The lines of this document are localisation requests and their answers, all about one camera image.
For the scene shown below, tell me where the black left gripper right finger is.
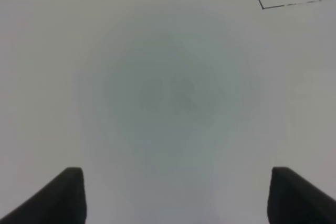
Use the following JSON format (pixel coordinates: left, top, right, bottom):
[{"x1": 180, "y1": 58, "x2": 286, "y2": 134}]
[{"x1": 267, "y1": 167, "x2": 335, "y2": 224}]

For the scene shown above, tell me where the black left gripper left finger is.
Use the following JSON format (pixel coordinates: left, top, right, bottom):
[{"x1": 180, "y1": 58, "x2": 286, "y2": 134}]
[{"x1": 1, "y1": 167, "x2": 87, "y2": 224}]

